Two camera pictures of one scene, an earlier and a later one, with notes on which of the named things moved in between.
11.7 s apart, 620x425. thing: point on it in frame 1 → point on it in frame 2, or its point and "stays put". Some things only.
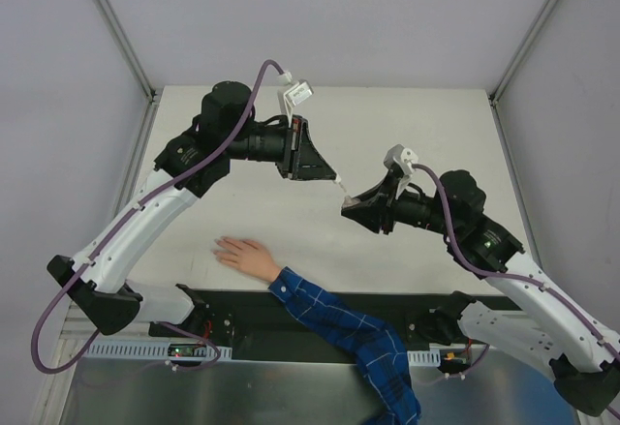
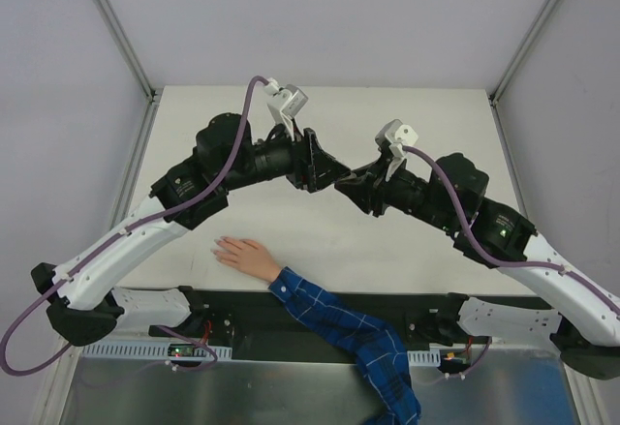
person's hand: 248,256 stays put
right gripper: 388,207 → 378,185
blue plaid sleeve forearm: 374,346 stays put
